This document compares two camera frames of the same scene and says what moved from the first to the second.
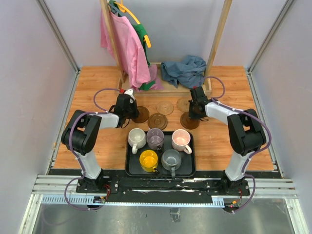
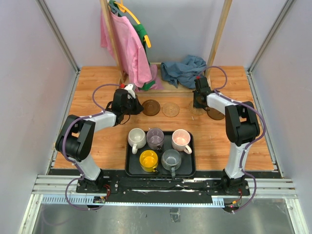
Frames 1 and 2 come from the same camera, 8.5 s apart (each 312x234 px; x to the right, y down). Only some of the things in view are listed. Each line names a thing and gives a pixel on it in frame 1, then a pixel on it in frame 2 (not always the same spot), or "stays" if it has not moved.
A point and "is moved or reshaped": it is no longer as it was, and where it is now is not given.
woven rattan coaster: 183,104 is moved or reshaped
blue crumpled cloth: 188,73 stays
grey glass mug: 171,160 stays
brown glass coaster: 144,115 to 151,107
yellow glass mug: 148,161 stays
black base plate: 140,189 stays
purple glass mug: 155,138 stays
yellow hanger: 124,9 stays
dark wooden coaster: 188,123 is moved or reshaped
